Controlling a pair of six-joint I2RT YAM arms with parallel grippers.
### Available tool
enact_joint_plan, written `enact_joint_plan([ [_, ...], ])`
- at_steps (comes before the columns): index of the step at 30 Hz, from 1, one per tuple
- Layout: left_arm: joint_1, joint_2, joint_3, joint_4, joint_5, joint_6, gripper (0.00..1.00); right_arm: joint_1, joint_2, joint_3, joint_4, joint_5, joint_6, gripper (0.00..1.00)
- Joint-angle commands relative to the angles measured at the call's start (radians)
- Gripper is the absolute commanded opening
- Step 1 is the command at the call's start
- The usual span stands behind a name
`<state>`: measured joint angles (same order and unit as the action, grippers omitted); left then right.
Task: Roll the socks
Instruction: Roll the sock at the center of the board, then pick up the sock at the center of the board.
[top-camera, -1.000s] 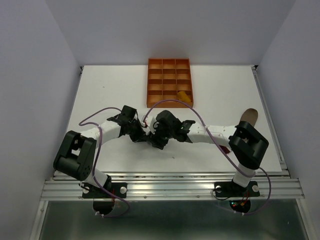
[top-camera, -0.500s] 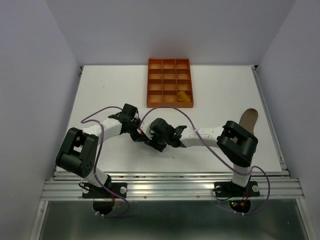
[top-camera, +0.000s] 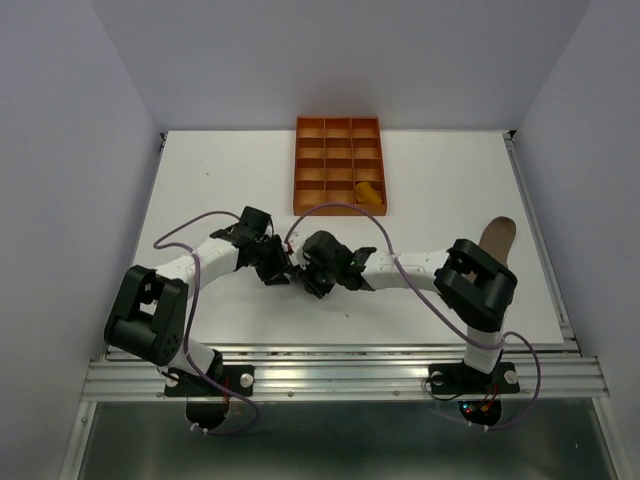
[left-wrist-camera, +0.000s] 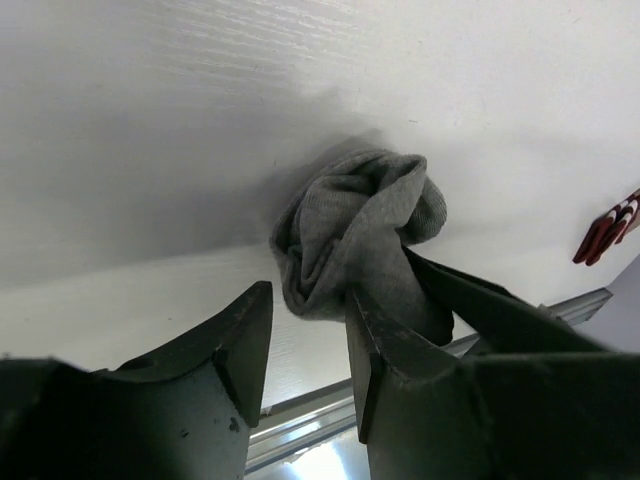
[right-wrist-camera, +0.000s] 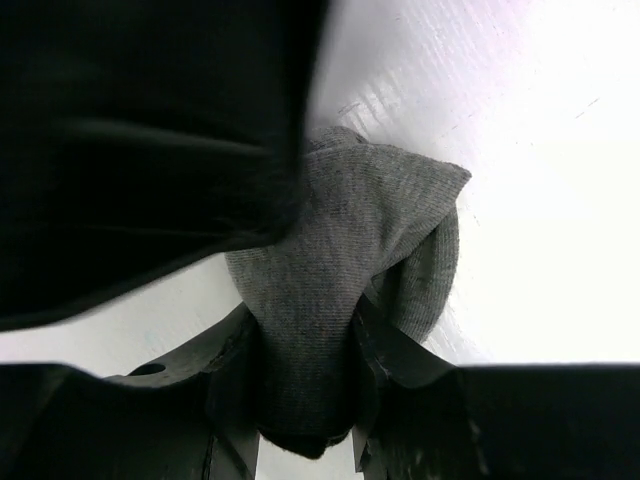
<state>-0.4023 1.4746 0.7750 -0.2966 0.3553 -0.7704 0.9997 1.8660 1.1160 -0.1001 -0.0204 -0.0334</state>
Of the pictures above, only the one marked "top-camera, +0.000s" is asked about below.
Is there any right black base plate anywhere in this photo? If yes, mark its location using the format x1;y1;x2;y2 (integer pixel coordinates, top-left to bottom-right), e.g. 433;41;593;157
425;362;520;396

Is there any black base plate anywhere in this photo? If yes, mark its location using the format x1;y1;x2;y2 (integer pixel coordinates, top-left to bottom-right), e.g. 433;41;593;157
163;363;257;400
425;362;520;396

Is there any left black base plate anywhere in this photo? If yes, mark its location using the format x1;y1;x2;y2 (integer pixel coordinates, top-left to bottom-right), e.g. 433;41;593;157
163;363;257;400

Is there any mustard yellow sock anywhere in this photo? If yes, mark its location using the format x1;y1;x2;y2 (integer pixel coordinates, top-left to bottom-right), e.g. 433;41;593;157
354;182;383;205

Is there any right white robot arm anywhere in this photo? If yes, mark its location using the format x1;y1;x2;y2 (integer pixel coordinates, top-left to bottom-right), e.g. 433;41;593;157
287;231;517;390

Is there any aluminium rail frame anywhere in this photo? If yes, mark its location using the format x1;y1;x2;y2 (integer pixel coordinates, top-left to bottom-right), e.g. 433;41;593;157
61;135;634;479

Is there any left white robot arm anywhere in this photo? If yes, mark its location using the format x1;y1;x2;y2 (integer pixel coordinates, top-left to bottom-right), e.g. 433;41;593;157
104;206;290;394

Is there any taupe maroon-cuffed sock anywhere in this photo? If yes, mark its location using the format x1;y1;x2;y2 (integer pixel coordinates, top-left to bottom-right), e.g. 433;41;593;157
476;216;517;268

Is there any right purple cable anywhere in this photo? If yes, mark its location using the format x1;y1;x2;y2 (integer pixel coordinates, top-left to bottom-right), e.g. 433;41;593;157
283;202;540;434

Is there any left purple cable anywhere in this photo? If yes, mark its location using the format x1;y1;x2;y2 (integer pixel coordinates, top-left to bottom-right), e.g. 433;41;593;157
152;210;261;436

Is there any orange compartment tray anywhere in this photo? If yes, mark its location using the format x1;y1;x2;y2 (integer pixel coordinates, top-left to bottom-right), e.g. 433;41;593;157
293;116;388;216

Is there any purple cable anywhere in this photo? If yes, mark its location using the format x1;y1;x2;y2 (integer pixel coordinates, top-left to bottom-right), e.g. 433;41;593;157
283;202;540;434
152;210;261;436

